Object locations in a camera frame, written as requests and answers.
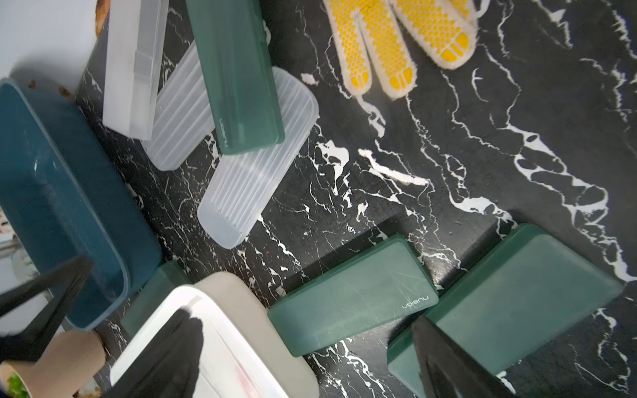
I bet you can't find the white plastic storage box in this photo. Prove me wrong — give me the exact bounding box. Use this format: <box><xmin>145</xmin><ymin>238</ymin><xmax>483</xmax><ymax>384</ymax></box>
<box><xmin>109</xmin><ymin>272</ymin><xmax>319</xmax><ymax>397</ymax></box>

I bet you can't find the dark green case middle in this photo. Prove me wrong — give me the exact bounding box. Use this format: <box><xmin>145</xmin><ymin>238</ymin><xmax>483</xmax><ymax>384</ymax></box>
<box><xmin>268</xmin><ymin>235</ymin><xmax>439</xmax><ymax>357</ymax></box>

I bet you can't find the beige pot with green plant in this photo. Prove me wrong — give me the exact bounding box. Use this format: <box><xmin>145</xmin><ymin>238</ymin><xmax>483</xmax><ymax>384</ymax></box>
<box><xmin>1</xmin><ymin>330</ymin><xmax>106</xmax><ymax>397</ymax></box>

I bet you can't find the teal plastic storage box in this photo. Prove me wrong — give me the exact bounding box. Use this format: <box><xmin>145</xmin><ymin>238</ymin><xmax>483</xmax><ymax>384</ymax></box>
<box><xmin>1</xmin><ymin>79</ymin><xmax>162</xmax><ymax>331</ymax></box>

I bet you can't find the clear ribbed case back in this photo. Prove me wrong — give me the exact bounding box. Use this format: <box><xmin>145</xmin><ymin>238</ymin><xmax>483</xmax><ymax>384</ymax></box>
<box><xmin>142</xmin><ymin>44</ymin><xmax>215</xmax><ymax>172</ymax></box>

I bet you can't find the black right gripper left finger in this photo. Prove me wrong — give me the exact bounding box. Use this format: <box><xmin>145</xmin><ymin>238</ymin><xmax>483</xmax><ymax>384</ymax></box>
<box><xmin>102</xmin><ymin>309</ymin><xmax>204</xmax><ymax>397</ymax></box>

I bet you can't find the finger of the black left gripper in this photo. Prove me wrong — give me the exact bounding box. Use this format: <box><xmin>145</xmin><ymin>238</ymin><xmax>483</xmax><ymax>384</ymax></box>
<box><xmin>0</xmin><ymin>255</ymin><xmax>95</xmax><ymax>363</ymax></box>

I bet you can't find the dark green case upright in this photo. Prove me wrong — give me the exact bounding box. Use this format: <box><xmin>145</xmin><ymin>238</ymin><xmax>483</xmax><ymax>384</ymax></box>
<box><xmin>187</xmin><ymin>0</ymin><xmax>285</xmax><ymax>155</ymax></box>

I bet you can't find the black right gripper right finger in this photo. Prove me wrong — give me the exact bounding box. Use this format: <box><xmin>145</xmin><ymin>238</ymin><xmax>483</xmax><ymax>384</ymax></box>
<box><xmin>411</xmin><ymin>315</ymin><xmax>514</xmax><ymax>397</ymax></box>

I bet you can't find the yellow work glove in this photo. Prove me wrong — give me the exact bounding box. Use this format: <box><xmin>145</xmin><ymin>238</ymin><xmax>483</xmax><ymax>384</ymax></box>
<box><xmin>323</xmin><ymin>0</ymin><xmax>489</xmax><ymax>100</ymax></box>

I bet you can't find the dark green case near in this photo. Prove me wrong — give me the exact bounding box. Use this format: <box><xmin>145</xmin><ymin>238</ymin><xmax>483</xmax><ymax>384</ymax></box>
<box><xmin>387</xmin><ymin>223</ymin><xmax>625</xmax><ymax>398</ymax></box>

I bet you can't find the dark green pencil case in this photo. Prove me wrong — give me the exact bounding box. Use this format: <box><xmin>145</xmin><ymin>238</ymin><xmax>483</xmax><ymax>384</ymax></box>
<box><xmin>121</xmin><ymin>260</ymin><xmax>191</xmax><ymax>338</ymax></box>

